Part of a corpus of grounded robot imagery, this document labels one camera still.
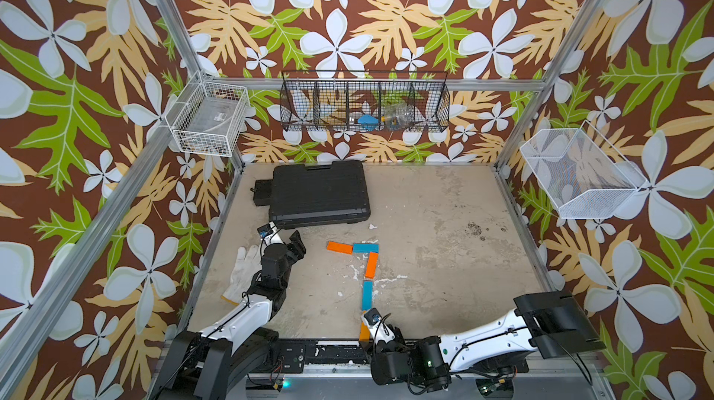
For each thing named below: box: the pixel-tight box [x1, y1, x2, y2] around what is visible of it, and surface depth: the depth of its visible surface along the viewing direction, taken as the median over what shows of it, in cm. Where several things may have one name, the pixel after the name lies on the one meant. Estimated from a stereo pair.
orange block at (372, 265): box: [364, 252, 379, 280], surface depth 93 cm
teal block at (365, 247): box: [352, 242, 381, 254], surface depth 98 cm
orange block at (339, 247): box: [326, 240, 354, 255], surface depth 98 cm
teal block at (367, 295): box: [361, 280, 373, 311], surface depth 88 cm
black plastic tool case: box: [252, 160, 371, 230], surface depth 103 cm
